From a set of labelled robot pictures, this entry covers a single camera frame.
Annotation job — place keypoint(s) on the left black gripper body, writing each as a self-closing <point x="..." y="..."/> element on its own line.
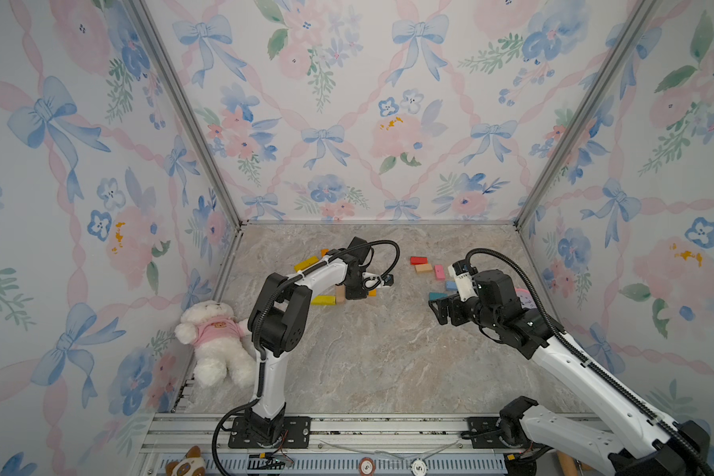
<point x="356" y="292"/>

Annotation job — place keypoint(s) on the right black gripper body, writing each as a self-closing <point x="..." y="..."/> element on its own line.
<point x="459" y="310"/>

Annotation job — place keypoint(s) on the lime yellow block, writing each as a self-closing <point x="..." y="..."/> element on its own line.
<point x="324" y="300"/>

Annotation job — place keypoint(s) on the yellow long block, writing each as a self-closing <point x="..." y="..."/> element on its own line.
<point x="306" y="263"/>

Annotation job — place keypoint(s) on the natural wood block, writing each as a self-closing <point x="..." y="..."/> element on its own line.
<point x="340" y="295"/>

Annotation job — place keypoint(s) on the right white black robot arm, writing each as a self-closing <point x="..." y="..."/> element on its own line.
<point x="638" y="440"/>

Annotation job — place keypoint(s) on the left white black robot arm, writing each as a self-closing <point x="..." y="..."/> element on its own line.
<point x="278" y="322"/>

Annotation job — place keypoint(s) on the tan wood block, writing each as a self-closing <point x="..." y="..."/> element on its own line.
<point x="424" y="268"/>

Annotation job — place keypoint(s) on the pink block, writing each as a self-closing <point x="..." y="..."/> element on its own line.
<point x="439" y="272"/>

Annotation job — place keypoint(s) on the pink alarm clock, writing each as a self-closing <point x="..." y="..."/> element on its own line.
<point x="525" y="297"/>

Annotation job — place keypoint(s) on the white plush bear pink shirt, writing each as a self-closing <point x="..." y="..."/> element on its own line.
<point x="212" y="330"/>

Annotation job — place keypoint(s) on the brown white plush toy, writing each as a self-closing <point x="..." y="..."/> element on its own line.
<point x="191" y="464"/>

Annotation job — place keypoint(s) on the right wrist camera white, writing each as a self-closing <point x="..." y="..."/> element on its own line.
<point x="463" y="280"/>

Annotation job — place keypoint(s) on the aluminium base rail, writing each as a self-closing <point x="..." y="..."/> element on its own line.
<point x="343" y="444"/>

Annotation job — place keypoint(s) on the wooden handle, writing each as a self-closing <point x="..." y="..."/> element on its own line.
<point x="567" y="464"/>

